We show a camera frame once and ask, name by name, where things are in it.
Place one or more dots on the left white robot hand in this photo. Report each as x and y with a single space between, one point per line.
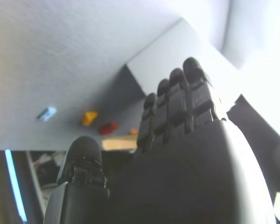
177 175

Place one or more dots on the cardboard box with flaps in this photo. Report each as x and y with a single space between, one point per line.
177 46

